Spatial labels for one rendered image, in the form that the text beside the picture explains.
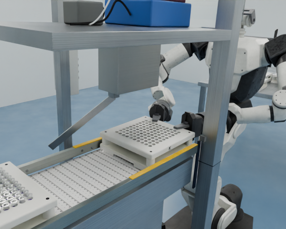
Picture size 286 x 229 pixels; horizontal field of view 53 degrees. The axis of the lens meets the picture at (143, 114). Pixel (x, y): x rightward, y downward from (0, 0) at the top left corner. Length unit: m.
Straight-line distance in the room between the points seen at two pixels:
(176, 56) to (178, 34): 0.84
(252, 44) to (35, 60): 3.92
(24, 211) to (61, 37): 0.37
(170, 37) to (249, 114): 0.64
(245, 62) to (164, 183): 0.70
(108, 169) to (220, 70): 0.48
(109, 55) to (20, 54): 3.79
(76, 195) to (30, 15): 4.14
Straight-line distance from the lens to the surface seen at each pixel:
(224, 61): 0.98
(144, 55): 1.05
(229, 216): 1.82
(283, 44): 1.39
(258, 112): 1.24
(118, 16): 0.94
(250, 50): 1.39
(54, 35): 0.50
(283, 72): 1.33
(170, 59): 1.56
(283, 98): 1.24
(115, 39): 0.57
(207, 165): 1.10
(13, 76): 4.71
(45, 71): 5.01
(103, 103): 1.05
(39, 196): 0.72
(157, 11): 0.87
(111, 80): 1.00
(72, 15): 0.81
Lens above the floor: 1.36
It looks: 19 degrees down
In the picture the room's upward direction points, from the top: 3 degrees clockwise
